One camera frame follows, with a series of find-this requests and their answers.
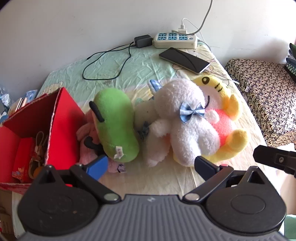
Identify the blue packet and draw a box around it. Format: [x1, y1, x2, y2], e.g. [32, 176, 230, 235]
[24, 89, 38, 101]

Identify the white power strip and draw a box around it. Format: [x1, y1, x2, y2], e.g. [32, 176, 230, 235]
[154, 32, 198, 49]

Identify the red cardboard box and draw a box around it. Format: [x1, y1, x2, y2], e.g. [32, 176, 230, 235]
[0, 87, 86, 189]

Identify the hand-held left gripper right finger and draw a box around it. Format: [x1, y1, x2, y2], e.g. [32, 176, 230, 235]
[182, 156, 270, 202]

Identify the white charging cable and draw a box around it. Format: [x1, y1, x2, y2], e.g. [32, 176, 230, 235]
[181, 18, 240, 85]

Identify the black smartphone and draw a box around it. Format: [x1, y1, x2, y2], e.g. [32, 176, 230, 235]
[159, 47, 211, 75]

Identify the black cable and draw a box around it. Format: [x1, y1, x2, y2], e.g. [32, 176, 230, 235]
[82, 42, 136, 81]

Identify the small white rabbit plush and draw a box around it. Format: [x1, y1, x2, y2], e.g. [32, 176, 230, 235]
[134, 100, 174, 168]

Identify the crumpled clear plastic bag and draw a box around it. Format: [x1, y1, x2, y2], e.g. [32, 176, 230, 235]
[0, 86, 12, 114]

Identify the green plush toy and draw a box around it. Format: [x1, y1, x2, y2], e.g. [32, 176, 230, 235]
[84, 88, 140, 163]

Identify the yellow tiger plush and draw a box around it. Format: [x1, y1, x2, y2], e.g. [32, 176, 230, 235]
[172, 74, 248, 164]

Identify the dark green folded cloth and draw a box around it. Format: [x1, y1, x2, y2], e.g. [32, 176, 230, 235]
[285, 43, 296, 77]

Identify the large white rabbit plush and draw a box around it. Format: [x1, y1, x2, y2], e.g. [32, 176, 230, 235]
[148, 78, 221, 167]

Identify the black patterned cushion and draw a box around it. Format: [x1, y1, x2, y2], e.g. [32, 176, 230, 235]
[224, 58, 296, 148]

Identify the pink plush toy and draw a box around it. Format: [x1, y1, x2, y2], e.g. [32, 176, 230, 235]
[76, 109, 127, 174]

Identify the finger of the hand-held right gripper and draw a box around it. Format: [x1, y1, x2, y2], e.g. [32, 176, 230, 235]
[253, 145, 296, 178]

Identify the tan strap bundle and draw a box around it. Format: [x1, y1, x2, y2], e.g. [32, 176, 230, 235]
[29, 131, 48, 181]

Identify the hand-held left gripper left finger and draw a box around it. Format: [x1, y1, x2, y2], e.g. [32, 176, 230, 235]
[32, 155, 122, 205]

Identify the grey power cord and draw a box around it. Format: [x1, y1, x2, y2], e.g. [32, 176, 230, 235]
[171, 0, 214, 35]

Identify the orange cover book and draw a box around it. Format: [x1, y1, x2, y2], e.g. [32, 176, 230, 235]
[13, 97, 24, 110]

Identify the black power adapter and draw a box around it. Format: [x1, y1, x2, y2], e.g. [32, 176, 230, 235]
[134, 34, 153, 49]

